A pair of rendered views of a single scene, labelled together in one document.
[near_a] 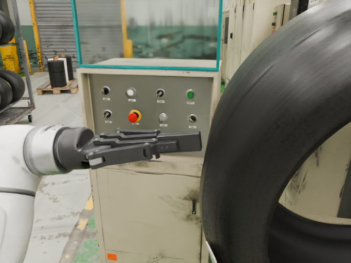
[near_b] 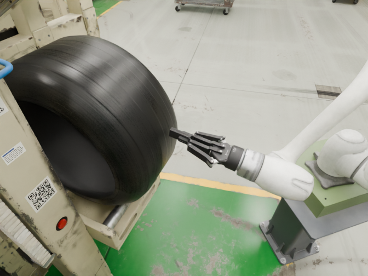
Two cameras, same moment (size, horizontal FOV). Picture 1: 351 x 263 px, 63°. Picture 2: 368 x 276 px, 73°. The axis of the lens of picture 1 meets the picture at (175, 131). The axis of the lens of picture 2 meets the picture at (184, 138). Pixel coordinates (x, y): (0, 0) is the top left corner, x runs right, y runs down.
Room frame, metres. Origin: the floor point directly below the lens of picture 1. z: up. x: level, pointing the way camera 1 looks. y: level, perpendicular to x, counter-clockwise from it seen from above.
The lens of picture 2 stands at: (1.00, 0.14, 1.78)
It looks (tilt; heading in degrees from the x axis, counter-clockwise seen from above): 43 degrees down; 193
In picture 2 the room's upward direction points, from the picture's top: straight up
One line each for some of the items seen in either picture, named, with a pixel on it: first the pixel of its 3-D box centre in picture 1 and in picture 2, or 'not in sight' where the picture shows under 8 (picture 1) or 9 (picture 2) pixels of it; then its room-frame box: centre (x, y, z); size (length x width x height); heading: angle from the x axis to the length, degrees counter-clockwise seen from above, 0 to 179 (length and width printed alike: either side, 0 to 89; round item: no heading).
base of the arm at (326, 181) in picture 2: not in sight; (328, 166); (-0.01, 0.68, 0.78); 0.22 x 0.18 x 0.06; 26
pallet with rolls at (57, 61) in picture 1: (60, 72); not in sight; (6.68, 2.67, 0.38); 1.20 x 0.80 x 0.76; 9
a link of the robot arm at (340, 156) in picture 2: not in sight; (344, 151); (0.02, 0.70, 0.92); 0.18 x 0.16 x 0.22; 48
